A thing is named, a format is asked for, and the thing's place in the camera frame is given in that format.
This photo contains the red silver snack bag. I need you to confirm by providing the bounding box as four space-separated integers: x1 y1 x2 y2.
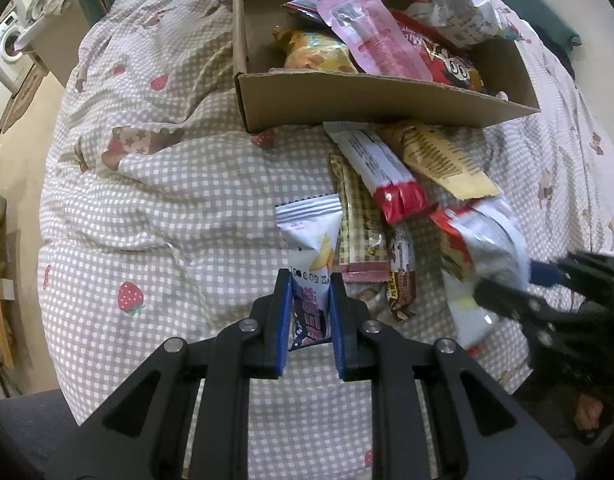
431 195 530 350

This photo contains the brown chocolate bar wrapper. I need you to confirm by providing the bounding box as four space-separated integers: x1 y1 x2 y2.
386 226 417 323

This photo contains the orange cone snack packet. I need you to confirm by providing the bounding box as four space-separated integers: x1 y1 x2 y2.
377 120 500 200

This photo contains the red white snack bar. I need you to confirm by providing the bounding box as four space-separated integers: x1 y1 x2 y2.
322 122 433 226

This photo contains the tan plaid biscuit packet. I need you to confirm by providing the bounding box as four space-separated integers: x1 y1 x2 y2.
329 153 389 283

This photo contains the white small chips packet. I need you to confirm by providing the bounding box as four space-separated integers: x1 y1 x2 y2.
275 194 343 350

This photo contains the red cartoon snack bag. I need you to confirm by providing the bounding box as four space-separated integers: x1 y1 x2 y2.
392 10 486 93

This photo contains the silver white snack bag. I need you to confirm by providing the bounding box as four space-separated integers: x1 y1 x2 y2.
405 0 519 50

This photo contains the yellow cheese chips bag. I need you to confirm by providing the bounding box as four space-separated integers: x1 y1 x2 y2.
272 26 358 74

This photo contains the pink snack pouch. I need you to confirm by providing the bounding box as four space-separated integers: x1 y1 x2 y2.
317 0 433 82

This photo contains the checkered bed quilt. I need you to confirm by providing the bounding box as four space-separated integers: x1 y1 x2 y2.
38 0 614 422

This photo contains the brown cardboard box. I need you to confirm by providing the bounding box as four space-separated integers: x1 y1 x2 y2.
233 0 539 132

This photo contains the white washing machine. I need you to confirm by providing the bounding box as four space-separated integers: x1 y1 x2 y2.
0 11 34 94

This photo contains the teal pillow by wall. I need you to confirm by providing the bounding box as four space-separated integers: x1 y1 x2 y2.
502 0 582 65

